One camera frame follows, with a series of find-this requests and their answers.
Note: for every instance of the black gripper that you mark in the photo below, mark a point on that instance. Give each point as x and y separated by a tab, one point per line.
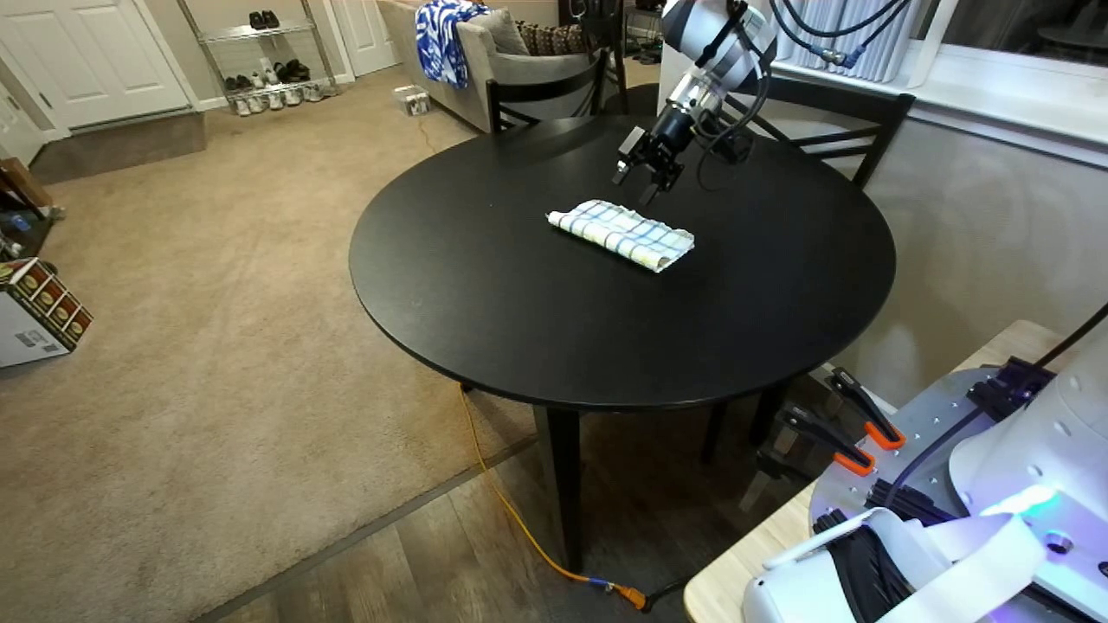
660	146

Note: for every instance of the white plaid kitchen towel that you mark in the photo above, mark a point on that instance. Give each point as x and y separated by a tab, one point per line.
623	234

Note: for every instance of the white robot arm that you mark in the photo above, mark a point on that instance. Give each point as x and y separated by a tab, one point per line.
726	43

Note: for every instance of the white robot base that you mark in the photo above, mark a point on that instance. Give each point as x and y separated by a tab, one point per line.
994	511

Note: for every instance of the grey sofa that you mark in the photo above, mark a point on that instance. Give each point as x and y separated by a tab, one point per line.
496	53

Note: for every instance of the round black table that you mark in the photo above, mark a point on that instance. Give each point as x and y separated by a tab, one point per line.
459	267

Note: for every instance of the blue white blanket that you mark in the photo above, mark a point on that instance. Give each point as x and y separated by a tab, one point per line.
437	43

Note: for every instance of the black wooden chair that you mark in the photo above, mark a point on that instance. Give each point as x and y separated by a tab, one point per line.
843	127

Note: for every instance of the white shoe rack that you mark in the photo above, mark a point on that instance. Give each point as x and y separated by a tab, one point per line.
265	53

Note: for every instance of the white door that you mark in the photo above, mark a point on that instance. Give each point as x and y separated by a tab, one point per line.
87	58

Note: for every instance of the cardboard box with items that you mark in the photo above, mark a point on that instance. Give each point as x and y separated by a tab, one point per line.
39	317

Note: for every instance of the orange handled clamp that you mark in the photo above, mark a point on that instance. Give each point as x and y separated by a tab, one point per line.
847	453
878	425

